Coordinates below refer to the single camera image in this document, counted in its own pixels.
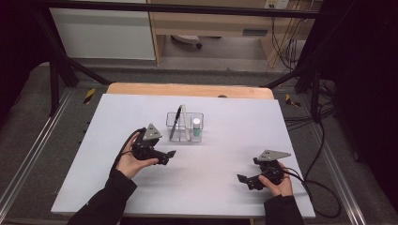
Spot aluminium floor rail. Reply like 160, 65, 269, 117
312, 124, 368, 225
0, 88, 75, 214

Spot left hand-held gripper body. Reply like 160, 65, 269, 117
130, 123, 163, 162

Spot person's left hand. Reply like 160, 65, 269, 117
115, 131, 160, 180

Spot white cabinet panel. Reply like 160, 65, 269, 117
49, 7, 157, 61

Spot left hand-held gripper cable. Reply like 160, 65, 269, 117
110, 127, 148, 172

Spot black pen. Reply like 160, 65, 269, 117
168, 104, 183, 142

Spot black floor cables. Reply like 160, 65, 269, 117
283, 78, 340, 133

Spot grey chair base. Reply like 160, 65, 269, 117
171, 34, 204, 50

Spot yellow and black tape strip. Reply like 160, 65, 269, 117
83, 87, 97, 105
284, 93, 301, 108

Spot right hand-held gripper cable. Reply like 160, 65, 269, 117
281, 166, 343, 219

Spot white power strip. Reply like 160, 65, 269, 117
264, 0, 291, 10

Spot hand-held gripper cable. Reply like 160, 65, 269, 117
281, 166, 343, 219
110, 127, 148, 172

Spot black metal frame bar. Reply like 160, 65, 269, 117
31, 0, 333, 20

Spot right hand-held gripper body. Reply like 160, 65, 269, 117
253, 149, 292, 186

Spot black metal stand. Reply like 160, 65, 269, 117
262, 55, 324, 124
33, 8, 113, 117

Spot person's right hand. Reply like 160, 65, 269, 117
257, 161, 295, 198

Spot clear plastic organizer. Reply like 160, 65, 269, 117
165, 111, 206, 143

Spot hanging cable bundle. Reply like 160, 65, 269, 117
269, 16, 310, 71

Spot wooden table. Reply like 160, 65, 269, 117
105, 82, 276, 100

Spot green and white tube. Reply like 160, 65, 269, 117
191, 117, 203, 139

